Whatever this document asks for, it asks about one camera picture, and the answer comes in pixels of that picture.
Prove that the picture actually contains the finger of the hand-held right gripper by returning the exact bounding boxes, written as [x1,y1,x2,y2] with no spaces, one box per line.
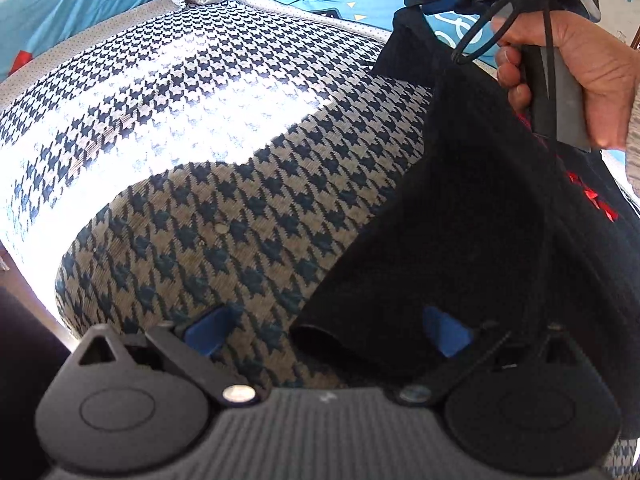
[404,0,496,15]

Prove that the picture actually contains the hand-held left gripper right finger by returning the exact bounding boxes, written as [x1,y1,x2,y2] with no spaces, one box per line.
[398,306,583,406]

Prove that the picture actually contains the black sweater white stripes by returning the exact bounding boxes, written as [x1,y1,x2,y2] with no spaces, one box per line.
[290,7,640,441]

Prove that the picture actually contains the blue printed quilt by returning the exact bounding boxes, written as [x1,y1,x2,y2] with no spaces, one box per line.
[0,0,501,83]

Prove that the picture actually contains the person's right hand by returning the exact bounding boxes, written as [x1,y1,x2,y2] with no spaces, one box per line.
[492,2,640,151]

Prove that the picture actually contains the black cable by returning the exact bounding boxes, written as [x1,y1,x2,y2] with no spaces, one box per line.
[450,0,558,141]

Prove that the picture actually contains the houndstooth bed mat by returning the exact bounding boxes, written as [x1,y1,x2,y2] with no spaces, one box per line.
[0,2,640,480]

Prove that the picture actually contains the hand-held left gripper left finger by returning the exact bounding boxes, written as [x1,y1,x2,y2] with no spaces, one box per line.
[75,305,261,407]

